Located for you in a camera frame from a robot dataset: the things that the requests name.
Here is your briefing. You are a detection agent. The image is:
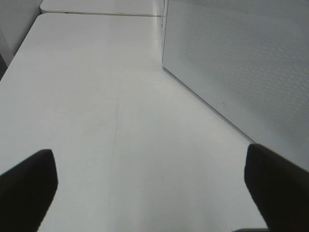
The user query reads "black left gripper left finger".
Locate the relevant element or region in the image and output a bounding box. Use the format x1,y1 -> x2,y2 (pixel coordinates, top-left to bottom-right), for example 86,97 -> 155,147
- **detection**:
0,149 -> 58,232

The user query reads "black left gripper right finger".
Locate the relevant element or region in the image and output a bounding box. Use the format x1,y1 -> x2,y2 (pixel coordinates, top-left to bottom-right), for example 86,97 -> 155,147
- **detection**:
244,144 -> 309,232

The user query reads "white microwave door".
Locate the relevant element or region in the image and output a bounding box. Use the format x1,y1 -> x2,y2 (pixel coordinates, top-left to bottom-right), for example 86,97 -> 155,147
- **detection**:
163,0 -> 309,169

